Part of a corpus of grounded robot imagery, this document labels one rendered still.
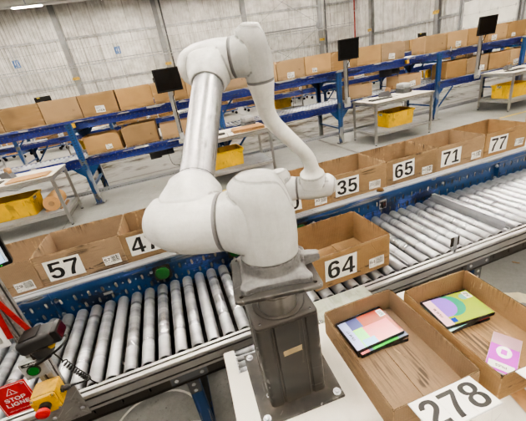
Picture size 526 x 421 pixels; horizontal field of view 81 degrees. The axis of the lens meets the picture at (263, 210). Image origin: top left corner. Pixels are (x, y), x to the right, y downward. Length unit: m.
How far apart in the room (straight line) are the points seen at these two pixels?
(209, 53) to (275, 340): 0.90
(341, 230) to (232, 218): 1.08
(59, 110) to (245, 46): 5.29
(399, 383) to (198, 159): 0.89
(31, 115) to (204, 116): 5.49
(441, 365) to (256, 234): 0.76
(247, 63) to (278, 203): 0.58
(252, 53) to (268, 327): 0.84
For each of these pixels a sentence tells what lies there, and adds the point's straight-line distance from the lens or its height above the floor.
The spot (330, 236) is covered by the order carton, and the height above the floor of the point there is 0.81.
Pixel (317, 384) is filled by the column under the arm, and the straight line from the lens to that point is 1.09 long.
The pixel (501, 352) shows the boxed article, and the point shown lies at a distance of 1.29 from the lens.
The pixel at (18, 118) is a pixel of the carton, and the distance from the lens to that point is 6.41.
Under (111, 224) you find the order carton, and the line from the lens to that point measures 1.97.
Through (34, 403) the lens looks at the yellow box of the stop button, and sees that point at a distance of 1.32.
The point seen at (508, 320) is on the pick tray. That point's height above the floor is 0.76.
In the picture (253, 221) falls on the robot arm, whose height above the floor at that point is 1.37.
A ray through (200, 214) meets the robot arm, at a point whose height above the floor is 1.39.
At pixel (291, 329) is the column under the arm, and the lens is 0.88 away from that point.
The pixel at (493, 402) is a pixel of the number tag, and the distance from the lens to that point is 1.04.
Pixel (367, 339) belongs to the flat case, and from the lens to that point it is 1.19.
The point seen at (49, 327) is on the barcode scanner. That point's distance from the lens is 1.16.
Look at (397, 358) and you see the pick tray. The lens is 1.20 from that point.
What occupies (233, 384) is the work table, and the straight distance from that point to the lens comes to 1.18.
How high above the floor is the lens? 1.68
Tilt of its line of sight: 25 degrees down
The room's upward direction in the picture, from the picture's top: 10 degrees counter-clockwise
